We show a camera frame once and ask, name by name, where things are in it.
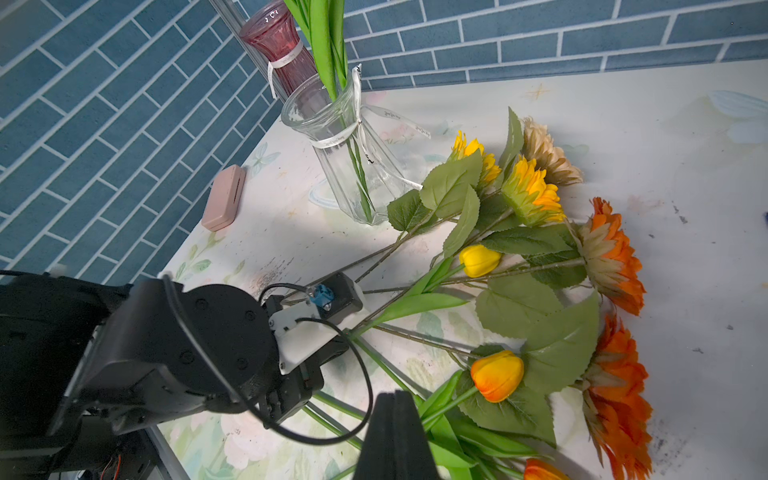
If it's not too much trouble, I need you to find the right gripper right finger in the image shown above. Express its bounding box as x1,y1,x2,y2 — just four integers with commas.
395,391,439,480

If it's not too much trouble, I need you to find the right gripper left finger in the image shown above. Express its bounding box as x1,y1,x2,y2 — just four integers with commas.
353,392,396,480

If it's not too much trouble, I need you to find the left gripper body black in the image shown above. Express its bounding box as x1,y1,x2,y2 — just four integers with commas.
258,319,349,424

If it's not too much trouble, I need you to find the red orange tulip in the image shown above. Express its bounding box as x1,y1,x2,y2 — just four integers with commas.
304,392,567,479

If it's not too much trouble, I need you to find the orange yellow tulip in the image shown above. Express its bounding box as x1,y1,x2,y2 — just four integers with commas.
303,1,373,222

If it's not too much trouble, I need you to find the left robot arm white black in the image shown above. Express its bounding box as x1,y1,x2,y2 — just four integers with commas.
1,272,364,479

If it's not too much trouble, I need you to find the pink rectangular box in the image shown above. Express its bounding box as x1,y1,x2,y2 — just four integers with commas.
201,165,246,232

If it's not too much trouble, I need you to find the orange gerbera lower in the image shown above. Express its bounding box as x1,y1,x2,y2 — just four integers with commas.
371,311,654,480

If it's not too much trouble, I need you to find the orange gerbera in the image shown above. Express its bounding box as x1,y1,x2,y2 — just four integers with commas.
371,311,654,480
362,196,647,317

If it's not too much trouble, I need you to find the yellow sunflower left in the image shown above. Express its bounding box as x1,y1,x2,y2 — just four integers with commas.
356,132,500,282

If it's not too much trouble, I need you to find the yellow sunflower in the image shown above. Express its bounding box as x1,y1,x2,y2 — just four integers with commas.
356,132,500,282
443,155,566,258

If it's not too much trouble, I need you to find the yellow sunflower right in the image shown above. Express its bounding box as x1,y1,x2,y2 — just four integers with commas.
443,155,566,258

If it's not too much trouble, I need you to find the clear glass vase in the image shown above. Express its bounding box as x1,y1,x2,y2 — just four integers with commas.
281,64,431,225

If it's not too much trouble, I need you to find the orange gerbera upper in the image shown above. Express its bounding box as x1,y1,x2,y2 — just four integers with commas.
362,196,647,317

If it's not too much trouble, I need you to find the beige daisy flower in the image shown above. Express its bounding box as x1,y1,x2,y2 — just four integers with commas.
521,117,584,187

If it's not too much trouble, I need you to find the purple glass vase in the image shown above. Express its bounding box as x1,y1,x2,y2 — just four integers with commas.
238,1,317,99

